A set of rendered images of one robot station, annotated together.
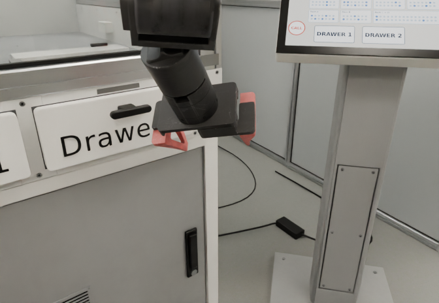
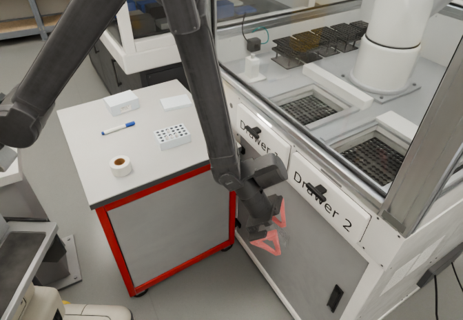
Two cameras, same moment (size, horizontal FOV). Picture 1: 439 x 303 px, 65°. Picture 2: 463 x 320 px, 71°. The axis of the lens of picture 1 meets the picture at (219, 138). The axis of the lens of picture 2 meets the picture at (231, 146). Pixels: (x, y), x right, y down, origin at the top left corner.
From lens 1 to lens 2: 0.78 m
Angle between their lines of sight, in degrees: 78
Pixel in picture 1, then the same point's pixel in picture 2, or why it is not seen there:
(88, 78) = (319, 160)
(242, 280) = not seen: outside the picture
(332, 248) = not seen: outside the picture
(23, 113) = (293, 150)
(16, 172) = not seen: hidden behind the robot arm
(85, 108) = (308, 170)
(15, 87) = (293, 138)
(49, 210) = (289, 191)
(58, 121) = (297, 164)
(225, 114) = (251, 222)
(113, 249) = (302, 237)
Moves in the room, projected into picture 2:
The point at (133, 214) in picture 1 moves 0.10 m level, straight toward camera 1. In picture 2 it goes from (316, 237) to (288, 242)
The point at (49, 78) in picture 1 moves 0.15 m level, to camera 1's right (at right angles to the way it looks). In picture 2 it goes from (306, 146) to (312, 183)
